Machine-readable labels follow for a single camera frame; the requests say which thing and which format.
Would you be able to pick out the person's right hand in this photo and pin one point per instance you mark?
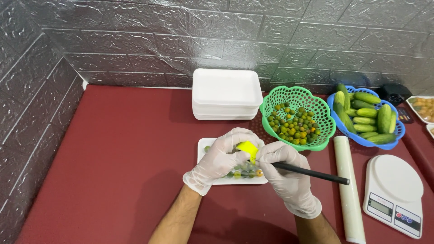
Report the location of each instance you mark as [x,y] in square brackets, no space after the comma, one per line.
[288,179]

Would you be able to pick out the person's left hand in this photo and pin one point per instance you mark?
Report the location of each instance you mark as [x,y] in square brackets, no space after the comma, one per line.
[215,159]

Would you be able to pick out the person's right fingers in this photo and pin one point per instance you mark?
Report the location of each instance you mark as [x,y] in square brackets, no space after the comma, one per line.
[273,152]

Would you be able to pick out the yellow paper label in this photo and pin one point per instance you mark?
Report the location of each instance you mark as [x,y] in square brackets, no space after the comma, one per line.
[247,147]

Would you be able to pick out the black pen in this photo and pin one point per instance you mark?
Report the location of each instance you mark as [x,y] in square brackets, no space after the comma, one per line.
[315,174]

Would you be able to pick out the white foam tray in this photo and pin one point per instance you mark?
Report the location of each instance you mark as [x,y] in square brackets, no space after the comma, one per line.
[260,179]

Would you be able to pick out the pile of small green fruits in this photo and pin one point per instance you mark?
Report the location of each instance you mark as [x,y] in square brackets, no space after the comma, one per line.
[294,125]

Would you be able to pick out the wrapped small green fruits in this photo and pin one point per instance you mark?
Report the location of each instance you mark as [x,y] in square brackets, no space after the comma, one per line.
[244,173]

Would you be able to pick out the green plastic basket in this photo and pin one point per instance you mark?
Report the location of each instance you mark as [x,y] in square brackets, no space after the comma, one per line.
[298,95]

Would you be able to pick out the stack of white foam trays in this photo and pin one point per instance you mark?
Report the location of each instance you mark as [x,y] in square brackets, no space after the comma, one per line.
[225,89]

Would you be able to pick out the cling film roll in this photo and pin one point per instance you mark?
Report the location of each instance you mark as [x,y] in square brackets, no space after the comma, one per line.
[349,196]

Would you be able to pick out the pile of green cucumbers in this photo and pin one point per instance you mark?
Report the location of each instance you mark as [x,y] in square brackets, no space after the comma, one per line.
[366,118]

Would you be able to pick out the white kitchen scale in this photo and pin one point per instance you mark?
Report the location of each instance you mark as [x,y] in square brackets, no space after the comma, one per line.
[395,189]

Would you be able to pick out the blue plastic basket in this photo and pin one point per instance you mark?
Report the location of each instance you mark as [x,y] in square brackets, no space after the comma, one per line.
[399,130]

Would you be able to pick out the black box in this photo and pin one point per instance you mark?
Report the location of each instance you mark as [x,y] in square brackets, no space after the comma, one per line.
[395,93]

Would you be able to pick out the dark flat card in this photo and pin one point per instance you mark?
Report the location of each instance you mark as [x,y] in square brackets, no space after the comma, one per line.
[404,115]

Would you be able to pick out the foam tray of orange fruits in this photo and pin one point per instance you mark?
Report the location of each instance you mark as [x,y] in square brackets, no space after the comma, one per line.
[423,108]

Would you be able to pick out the white foam tray edge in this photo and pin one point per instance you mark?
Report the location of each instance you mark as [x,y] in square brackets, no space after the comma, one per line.
[431,130]

